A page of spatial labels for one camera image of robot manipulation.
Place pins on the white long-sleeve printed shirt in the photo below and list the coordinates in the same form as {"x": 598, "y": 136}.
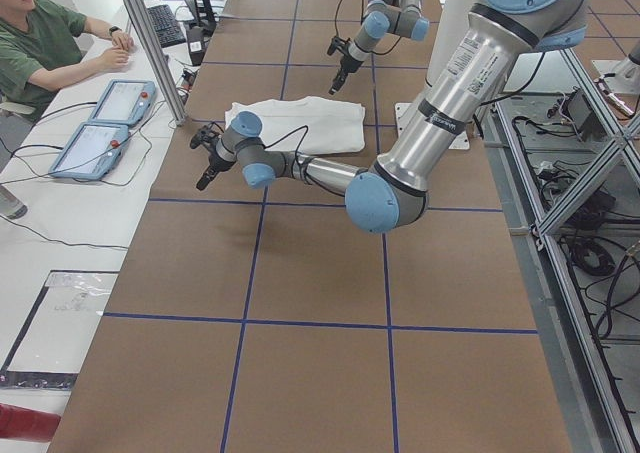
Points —
{"x": 313, "y": 125}

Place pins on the aluminium frame post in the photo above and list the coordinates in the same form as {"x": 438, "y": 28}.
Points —
{"x": 144, "y": 28}

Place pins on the aluminium side frame rail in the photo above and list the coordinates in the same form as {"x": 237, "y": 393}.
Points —
{"x": 572, "y": 126}

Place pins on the upper blue teach pendant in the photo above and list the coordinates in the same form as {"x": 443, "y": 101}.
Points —
{"x": 124, "y": 102}

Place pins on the black keyboard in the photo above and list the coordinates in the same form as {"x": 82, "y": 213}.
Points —
{"x": 165, "y": 25}

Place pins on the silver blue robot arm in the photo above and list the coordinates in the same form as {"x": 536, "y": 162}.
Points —
{"x": 393, "y": 191}
{"x": 402, "y": 18}

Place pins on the clear plastic sheet mat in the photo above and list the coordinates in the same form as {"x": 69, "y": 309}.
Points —
{"x": 50, "y": 348}

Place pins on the lower blue teach pendant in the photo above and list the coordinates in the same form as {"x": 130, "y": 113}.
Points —
{"x": 91, "y": 152}

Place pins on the blue teach pendant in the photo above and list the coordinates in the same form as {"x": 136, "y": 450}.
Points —
{"x": 91, "y": 152}
{"x": 124, "y": 102}

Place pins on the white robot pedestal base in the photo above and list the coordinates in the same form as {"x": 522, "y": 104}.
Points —
{"x": 452, "y": 28}

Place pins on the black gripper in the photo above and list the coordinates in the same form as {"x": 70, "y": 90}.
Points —
{"x": 344, "y": 66}
{"x": 216, "y": 159}

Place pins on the person in green shirt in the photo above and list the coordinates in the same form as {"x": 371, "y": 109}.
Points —
{"x": 39, "y": 54}

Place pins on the red cylinder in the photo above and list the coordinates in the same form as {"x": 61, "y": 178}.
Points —
{"x": 25, "y": 424}

